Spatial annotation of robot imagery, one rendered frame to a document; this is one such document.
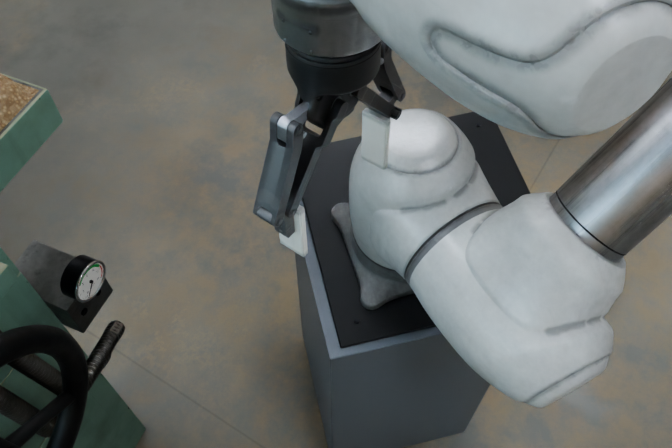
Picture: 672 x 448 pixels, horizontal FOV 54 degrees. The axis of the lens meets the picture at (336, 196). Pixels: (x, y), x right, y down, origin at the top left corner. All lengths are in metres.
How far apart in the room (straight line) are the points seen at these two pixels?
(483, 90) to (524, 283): 0.45
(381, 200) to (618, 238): 0.26
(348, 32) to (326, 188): 0.63
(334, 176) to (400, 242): 0.31
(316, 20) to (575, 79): 0.22
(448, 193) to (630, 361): 1.03
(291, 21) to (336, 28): 0.03
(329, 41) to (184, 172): 1.47
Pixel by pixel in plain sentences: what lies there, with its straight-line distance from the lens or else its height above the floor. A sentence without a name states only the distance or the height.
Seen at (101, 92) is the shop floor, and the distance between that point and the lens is 2.20.
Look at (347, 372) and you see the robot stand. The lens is 1.02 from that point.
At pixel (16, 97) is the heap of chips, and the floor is 0.91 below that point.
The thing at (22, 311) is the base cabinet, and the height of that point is 0.65.
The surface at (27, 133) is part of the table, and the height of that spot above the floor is 0.87.
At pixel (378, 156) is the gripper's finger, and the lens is 0.69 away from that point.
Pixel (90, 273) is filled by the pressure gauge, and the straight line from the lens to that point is 0.99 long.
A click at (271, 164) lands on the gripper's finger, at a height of 1.06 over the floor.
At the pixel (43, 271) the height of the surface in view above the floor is 0.62.
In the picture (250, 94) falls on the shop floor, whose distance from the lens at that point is 2.09.
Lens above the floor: 1.48
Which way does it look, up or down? 55 degrees down
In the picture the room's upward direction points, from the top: straight up
